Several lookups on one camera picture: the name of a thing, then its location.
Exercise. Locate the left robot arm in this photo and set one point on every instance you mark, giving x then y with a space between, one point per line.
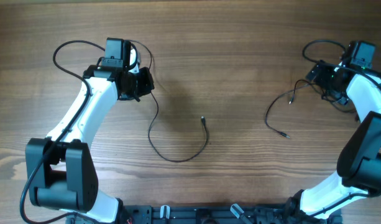
60 171

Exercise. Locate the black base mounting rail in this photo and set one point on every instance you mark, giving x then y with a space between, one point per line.
261 214

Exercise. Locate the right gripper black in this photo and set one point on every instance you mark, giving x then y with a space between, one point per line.
316 74

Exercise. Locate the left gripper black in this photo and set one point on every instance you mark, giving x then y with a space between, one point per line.
147 84

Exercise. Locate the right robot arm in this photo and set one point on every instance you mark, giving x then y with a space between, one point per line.
358 171

